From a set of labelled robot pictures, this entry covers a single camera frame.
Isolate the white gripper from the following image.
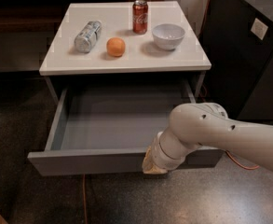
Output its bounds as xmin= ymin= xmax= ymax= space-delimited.
xmin=142 ymin=133 xmax=185 ymax=175

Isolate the grey top drawer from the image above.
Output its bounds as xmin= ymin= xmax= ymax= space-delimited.
xmin=27 ymin=77 xmax=227 ymax=177

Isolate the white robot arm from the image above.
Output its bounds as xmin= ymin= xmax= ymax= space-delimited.
xmin=143 ymin=103 xmax=273 ymax=175

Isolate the white top nightstand cabinet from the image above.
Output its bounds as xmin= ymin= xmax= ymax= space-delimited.
xmin=39 ymin=1 xmax=212 ymax=102

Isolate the orange fruit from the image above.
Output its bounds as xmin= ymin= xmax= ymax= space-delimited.
xmin=106 ymin=37 xmax=126 ymax=57

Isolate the white bowl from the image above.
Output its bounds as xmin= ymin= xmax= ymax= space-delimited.
xmin=152 ymin=23 xmax=185 ymax=50

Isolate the silver lying can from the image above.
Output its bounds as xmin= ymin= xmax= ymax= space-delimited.
xmin=74 ymin=21 xmax=102 ymax=53

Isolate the black counter cabinet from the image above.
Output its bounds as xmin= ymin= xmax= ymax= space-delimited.
xmin=200 ymin=0 xmax=273 ymax=122

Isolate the red cola can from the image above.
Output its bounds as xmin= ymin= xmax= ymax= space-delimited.
xmin=132 ymin=0 xmax=148 ymax=35

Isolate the dark wooden bench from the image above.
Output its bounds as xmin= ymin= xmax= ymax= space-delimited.
xmin=0 ymin=0 xmax=163 ymax=33

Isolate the orange cable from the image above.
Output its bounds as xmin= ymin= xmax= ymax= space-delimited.
xmin=197 ymin=0 xmax=261 ymax=172

